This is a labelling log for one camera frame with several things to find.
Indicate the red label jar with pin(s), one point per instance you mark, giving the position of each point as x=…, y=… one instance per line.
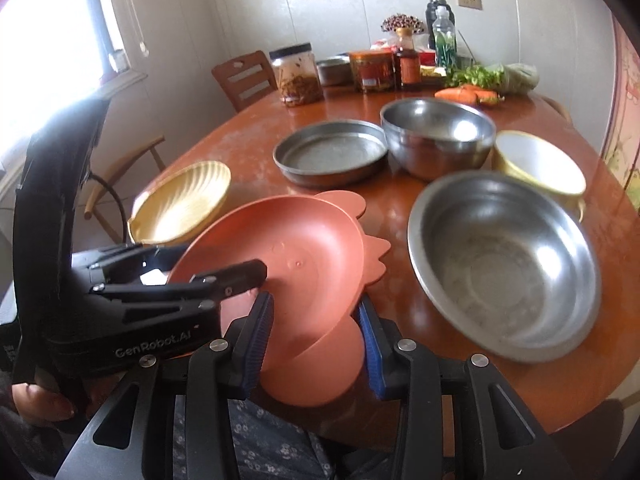
x=370, y=72

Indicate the clear plastic bottle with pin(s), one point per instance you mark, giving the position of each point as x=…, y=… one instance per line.
x=445, y=42

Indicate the large shallow steel bowl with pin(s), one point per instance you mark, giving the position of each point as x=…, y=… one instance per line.
x=500, y=270

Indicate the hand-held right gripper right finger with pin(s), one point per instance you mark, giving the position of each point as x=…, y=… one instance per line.
x=371, y=355

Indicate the carrot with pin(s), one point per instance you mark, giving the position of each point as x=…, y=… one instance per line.
x=487, y=97
x=452, y=95

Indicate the wall poster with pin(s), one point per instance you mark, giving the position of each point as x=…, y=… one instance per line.
x=625, y=125

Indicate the wall socket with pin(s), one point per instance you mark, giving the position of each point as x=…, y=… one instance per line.
x=470, y=1

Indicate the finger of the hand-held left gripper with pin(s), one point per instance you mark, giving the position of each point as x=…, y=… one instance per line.
x=125, y=260
x=230, y=280

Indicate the leafy green vegetable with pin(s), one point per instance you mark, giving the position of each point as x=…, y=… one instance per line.
x=475, y=76

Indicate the round metal pan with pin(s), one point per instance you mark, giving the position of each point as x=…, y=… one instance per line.
x=330, y=155

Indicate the deep steel bowl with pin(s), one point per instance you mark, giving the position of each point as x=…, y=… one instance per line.
x=425, y=155

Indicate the floral dark pants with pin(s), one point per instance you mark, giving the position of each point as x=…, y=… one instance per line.
x=265, y=440

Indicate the window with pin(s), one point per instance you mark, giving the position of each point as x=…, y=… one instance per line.
x=50, y=35

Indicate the orange animal-shaped plate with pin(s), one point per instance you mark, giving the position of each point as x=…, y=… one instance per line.
x=300, y=250

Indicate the yellow ribbed plate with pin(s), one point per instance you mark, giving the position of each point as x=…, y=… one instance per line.
x=180, y=200

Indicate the yellow enamel cup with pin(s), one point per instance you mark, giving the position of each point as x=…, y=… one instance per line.
x=540, y=160

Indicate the small steel bowl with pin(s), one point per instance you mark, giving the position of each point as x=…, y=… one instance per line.
x=332, y=72

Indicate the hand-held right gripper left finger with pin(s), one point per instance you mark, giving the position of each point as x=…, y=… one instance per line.
x=260, y=345

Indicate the person's left hand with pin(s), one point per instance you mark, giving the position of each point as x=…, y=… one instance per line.
x=40, y=401

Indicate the dark sauce bottle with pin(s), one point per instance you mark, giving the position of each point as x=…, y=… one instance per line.
x=407, y=67

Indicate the black-lidded plastic jar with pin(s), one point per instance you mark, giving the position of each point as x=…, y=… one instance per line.
x=295, y=80

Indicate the red and white packet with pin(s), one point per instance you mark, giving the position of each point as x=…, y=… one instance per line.
x=427, y=57

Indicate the dark tall bottle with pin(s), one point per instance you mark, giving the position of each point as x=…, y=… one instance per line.
x=431, y=15

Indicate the slatted wooden chair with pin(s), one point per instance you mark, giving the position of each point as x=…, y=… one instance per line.
x=245, y=77

